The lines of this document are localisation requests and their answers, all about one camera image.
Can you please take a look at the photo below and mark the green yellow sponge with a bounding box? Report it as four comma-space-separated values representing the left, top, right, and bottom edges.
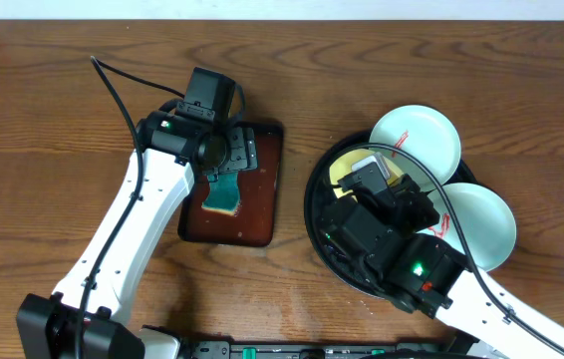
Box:
202, 173, 241, 215

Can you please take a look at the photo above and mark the yellow plate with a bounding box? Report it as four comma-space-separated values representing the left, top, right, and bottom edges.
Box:
329, 149, 405, 198

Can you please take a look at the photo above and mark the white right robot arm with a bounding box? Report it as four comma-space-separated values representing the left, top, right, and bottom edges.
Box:
307, 171, 564, 358

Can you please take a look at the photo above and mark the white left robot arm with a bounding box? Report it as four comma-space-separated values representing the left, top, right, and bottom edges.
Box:
16, 118, 258, 358

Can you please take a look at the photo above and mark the round black tray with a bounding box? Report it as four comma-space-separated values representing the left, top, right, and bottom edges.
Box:
303, 129, 477, 300

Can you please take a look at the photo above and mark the rectangular brown water tray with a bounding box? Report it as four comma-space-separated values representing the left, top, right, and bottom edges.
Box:
177, 123, 284, 247

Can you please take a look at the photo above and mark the upper light green plate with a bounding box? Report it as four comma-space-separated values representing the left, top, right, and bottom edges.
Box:
369, 105, 461, 184

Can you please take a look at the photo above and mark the light green plate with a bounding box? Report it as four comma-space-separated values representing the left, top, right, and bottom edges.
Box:
369, 105, 461, 184
442, 182, 517, 271

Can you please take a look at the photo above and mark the right light green plate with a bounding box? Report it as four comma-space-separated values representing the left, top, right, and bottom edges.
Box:
442, 182, 517, 271

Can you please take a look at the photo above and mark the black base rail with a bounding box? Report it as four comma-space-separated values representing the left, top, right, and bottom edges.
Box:
139, 326, 467, 359

